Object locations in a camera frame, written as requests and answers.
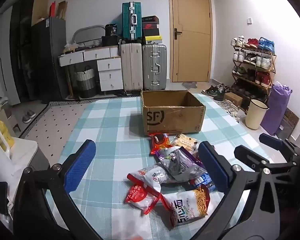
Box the brown paper bag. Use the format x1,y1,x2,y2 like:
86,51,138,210
57,0,68,20

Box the purple gift bag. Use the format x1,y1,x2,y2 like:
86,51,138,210
260,81,293,137

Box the dark brown shoe box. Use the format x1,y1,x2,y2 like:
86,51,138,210
143,28,160,37

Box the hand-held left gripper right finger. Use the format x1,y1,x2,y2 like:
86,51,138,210
192,141,280,240

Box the beige dotted rug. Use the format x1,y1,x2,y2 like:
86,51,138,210
19,97,145,155

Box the red cookie packet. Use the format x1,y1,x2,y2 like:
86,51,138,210
149,132,171,155

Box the black wardrobe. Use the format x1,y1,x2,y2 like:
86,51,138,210
10,0,38,100

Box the beige suitcase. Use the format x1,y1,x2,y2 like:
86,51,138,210
120,42,143,92

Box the grey purple snack bag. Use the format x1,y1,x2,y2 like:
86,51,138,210
157,146,208,183

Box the white desk with drawers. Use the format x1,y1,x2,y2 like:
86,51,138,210
58,45,124,98

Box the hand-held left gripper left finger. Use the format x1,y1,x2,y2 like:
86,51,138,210
13,139,103,240

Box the wooden shoe rack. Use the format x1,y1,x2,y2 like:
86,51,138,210
231,44,277,113

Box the green black sneaker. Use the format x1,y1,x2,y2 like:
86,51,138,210
201,86,219,97

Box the white laced sneakers pair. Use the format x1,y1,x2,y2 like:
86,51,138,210
219,99,240,123

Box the pale plastic bag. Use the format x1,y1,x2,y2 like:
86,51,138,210
64,42,77,54

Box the rows of shoes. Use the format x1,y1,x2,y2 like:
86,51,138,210
230,36,275,100

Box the white red noodle snack bag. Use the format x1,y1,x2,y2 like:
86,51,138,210
161,186,211,228

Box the teal suitcase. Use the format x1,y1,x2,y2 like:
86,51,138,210
122,2,142,42

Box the cream bread packet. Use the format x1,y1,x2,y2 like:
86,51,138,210
170,134,199,157

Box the red and white packet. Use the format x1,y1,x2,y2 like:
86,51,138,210
124,184,162,215

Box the teal checked tablecloth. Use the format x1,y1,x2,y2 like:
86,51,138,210
46,90,275,240

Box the yellow bag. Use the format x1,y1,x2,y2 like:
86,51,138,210
0,119,15,150

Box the black printed packet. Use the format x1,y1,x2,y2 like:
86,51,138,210
105,24,118,37

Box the grey slippers pair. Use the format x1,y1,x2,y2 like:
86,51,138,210
22,110,37,124

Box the white side table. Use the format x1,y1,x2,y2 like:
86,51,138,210
0,136,50,220

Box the small brown cardboard box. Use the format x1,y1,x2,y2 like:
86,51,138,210
224,92,243,108

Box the dark sneaker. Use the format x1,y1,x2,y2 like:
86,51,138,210
214,90,228,102

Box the grey curved chair back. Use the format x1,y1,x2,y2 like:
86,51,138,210
72,25,106,46

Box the silver suitcase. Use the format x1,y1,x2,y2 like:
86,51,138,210
142,44,167,90

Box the cream bucket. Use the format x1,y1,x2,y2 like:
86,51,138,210
245,99,269,130

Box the white snack bag red print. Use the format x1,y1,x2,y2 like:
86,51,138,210
127,162,183,193

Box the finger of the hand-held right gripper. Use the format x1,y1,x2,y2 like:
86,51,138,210
259,133,300,161
234,145,298,174

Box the brown patterned mat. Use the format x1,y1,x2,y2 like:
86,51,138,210
281,107,300,133

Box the woven laundry basket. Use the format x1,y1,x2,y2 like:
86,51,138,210
75,65,97,98

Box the yellow black shoe box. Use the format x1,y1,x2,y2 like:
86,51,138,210
144,35,163,45

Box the dark grey refrigerator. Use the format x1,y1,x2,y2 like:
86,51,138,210
31,17,68,103

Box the wooden door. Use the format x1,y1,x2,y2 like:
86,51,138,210
167,0,213,83

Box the blue snack packet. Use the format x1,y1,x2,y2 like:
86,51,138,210
190,171,215,193

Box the beige board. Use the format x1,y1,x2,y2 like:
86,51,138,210
31,0,49,25

